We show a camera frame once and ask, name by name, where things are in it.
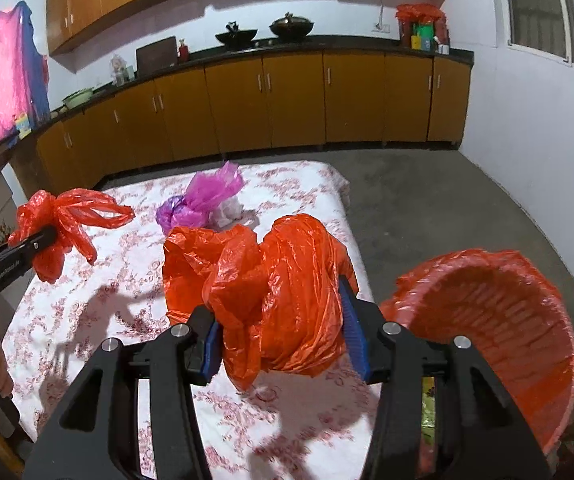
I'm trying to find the black kitchen countertop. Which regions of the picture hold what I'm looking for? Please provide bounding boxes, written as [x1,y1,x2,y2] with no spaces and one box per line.
[32,35,475,136]

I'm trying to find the glass jar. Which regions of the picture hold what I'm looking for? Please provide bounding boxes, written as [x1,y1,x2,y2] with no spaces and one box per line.
[110,54,135,86]

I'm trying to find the green gold foil wrapper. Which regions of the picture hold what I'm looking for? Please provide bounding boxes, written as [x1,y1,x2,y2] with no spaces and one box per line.
[419,377,438,443]

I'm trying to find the red bag on items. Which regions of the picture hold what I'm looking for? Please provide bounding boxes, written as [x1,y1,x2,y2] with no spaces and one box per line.
[395,3,450,51]

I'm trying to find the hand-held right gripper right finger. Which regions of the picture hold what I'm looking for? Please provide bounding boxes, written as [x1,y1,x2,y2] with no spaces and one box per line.
[338,278,553,480]

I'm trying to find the purple pink plastic bag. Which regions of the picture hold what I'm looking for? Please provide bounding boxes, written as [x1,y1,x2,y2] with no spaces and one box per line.
[156,161,244,235]

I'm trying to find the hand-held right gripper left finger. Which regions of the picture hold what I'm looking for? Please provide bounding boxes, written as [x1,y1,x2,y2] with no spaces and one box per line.
[22,304,224,480]

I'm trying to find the red-lined trash basket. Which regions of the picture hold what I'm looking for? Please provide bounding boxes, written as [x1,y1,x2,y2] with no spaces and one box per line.
[379,248,574,453]

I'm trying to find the brown cutting board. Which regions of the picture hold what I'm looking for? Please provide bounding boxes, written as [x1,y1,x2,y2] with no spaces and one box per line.
[136,36,178,75]

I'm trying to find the small red plastic bag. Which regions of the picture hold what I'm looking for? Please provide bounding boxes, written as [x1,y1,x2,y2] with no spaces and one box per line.
[8,188,136,283]

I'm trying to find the pink curtain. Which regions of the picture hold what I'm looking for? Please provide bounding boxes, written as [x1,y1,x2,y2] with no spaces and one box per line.
[0,1,50,158]

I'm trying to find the orange kitchen base cabinets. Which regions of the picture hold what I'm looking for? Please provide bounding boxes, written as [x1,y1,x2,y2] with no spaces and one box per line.
[9,52,474,191]

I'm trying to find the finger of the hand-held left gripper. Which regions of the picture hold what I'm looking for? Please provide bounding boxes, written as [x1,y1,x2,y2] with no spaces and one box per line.
[0,225,60,267]

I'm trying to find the orange wall cabinets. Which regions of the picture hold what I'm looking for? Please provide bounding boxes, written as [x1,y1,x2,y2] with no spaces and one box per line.
[46,0,454,57]

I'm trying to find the black wok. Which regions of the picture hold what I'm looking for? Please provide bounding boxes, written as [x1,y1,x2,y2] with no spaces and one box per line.
[269,11,315,41]
[215,20,259,50]

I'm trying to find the large orange plastic bag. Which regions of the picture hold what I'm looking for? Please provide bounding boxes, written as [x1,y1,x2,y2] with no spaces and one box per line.
[161,214,360,392]

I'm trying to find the wall outlet with cable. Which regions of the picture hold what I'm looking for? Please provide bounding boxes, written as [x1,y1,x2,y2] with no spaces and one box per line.
[371,0,393,32]

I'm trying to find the green container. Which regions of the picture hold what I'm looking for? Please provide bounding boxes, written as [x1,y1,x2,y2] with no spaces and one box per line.
[411,21,435,51]

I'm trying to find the green basin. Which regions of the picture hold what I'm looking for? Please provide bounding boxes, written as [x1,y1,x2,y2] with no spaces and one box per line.
[62,87,95,110]

